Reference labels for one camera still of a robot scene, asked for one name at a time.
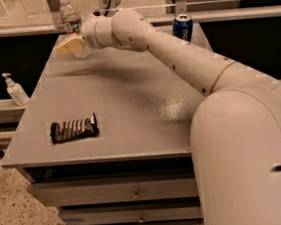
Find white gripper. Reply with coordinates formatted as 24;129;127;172
55;17;98;56

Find clear plastic water bottle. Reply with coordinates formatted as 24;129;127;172
59;0;90;59

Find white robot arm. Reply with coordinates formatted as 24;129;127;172
56;9;281;225

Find white pump dispenser bottle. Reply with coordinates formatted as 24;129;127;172
2;72;29;106

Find chocolate rxbar wrapper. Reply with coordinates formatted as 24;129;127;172
50;114;100;145

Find white machine behind glass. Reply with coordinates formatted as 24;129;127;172
93;0;121;17

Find grey metal railing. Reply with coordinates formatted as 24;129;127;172
0;0;281;37

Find grey drawer cabinet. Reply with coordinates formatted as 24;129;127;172
3;48;204;225

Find blue pepsi can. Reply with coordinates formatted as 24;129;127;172
172;14;194;42

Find top grey drawer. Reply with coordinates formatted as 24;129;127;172
28;174;198;207

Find middle grey drawer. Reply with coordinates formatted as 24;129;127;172
59;197;202;225

